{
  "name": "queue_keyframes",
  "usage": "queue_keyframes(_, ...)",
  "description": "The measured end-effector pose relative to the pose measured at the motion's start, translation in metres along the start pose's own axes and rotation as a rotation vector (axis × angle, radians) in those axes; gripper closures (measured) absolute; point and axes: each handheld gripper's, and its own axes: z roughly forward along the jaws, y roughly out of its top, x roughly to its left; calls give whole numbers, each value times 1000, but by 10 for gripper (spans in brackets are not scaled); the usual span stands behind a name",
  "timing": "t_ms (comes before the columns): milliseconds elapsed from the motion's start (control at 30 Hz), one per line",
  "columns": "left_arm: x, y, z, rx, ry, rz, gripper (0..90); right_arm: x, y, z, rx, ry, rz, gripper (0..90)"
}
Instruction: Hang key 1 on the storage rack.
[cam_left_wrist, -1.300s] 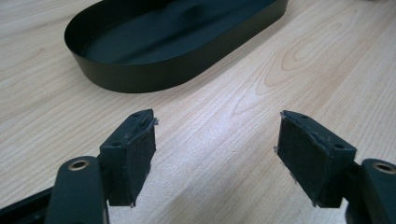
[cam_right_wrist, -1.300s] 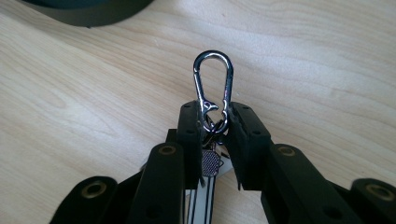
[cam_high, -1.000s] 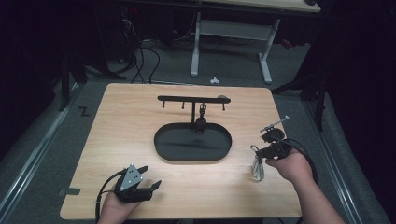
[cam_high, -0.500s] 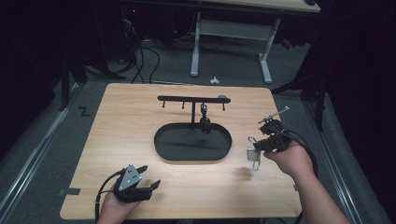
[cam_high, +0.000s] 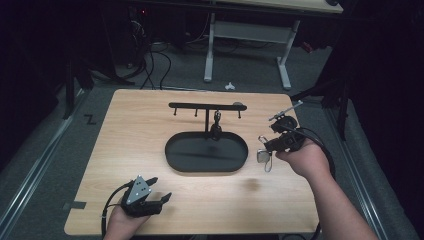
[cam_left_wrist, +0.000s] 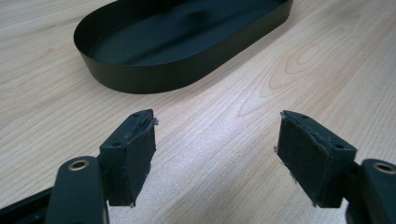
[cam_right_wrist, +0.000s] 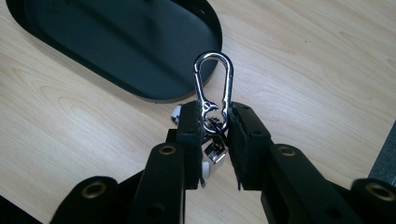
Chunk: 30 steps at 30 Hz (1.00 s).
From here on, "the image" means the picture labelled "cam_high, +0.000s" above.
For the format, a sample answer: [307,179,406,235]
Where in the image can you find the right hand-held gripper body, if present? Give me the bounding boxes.
[268,100,307,154]

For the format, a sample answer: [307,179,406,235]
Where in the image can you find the person's right hand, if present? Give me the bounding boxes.
[275,137,332,182]

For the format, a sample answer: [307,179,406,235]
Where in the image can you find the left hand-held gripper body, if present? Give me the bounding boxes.
[120,174,165,219]

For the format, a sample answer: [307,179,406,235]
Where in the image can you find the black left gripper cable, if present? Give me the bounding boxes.
[100,180,135,240]

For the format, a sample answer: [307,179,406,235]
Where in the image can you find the silver key fob with carabiner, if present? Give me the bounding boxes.
[256,134,274,174]

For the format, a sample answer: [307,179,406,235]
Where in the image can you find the black tape strip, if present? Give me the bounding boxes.
[62,200,88,212]

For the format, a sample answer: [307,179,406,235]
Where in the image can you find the white desk frame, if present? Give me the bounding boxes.
[203,0,344,91]

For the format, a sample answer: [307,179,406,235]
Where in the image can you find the black car key fob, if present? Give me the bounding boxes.
[208,110,224,141]

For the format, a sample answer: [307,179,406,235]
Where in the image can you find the person's left hand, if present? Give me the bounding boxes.
[104,204,152,240]

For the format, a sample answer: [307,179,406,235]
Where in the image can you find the metal floor rail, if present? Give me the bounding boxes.
[0,94,86,233]
[324,106,390,240]

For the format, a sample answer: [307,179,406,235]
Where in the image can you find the black key rack with tray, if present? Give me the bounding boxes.
[164,101,250,174]

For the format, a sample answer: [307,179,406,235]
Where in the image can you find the black floor cables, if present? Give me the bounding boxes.
[128,41,173,91]

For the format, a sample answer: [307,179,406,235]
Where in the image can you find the black metal stand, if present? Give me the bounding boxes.
[62,58,96,121]
[289,74,353,141]

